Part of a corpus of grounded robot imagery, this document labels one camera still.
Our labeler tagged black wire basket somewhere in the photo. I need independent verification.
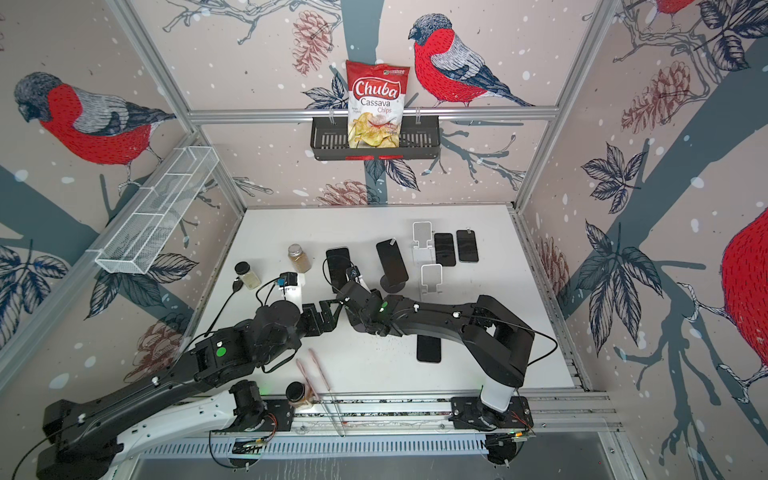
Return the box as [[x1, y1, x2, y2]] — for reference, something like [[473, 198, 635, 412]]
[[310, 116, 441, 161]]

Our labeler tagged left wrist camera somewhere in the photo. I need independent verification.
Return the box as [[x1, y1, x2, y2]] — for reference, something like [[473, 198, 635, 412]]
[[277, 271, 305, 310]]

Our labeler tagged black-lid spice jar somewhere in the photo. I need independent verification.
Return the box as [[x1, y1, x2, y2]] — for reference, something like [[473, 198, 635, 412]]
[[234, 261, 262, 290]]

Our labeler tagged pink chopstick right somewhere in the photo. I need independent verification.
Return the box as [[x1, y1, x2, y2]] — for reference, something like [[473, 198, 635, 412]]
[[309, 348, 346, 435]]

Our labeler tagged dark round stand back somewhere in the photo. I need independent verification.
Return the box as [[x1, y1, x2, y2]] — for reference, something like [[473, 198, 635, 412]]
[[380, 275, 406, 294]]

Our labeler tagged white wire shelf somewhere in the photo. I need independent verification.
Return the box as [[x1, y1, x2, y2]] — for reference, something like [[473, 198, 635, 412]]
[[95, 146, 219, 274]]

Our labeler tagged black phone with sticker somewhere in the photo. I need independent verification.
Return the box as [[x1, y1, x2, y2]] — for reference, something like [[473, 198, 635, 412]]
[[376, 238, 409, 285]]

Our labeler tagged brown spice glass jar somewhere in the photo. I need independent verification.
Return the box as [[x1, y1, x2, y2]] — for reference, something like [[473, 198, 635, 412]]
[[288, 243, 312, 274]]

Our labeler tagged white stand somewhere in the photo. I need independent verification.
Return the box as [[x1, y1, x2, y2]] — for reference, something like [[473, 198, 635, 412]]
[[412, 221, 435, 265], [420, 263, 443, 296]]

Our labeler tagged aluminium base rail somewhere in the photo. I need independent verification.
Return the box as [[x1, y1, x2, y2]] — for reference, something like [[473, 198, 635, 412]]
[[118, 390, 622, 446]]

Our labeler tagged black spoon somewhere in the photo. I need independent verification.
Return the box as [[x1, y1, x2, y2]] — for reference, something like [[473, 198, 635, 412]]
[[205, 279, 244, 334]]

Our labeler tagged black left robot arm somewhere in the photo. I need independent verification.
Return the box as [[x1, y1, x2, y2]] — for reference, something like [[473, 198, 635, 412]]
[[36, 300, 340, 479]]

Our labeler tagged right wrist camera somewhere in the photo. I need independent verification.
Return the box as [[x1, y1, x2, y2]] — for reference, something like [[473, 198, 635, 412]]
[[345, 266, 361, 283]]

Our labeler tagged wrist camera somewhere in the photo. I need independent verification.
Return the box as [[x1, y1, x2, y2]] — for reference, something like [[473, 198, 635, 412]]
[[277, 271, 305, 310], [345, 266, 361, 283]]

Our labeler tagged aluminium back crossbar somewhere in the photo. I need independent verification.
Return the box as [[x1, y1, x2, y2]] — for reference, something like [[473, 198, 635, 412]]
[[187, 105, 560, 126]]

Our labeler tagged green-edged phone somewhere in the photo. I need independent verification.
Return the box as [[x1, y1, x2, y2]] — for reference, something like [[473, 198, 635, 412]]
[[326, 247, 352, 294]]

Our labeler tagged black-lid jar on rail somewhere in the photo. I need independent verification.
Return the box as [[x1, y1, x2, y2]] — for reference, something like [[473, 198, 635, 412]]
[[285, 381, 315, 409]]

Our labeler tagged teal phone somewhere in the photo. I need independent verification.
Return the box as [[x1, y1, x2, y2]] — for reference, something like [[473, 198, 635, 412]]
[[456, 229, 479, 263]]

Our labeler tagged white stand front centre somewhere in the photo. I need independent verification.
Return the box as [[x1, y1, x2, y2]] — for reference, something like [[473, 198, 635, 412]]
[[420, 263, 443, 296]]

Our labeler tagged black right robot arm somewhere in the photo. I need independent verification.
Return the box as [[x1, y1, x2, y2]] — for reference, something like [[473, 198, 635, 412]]
[[335, 280, 559, 432]]

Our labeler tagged white stand far right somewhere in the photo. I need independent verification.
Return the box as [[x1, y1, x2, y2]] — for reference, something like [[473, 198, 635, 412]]
[[412, 221, 435, 265]]

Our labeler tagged Chuba cassava chips bag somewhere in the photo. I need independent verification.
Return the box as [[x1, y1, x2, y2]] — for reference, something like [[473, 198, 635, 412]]
[[346, 61, 410, 148]]

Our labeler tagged purple phone with sticker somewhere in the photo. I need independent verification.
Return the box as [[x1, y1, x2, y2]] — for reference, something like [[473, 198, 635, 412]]
[[416, 335, 442, 364]]

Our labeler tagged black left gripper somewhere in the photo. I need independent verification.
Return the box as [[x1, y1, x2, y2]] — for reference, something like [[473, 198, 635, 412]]
[[261, 296, 344, 365]]

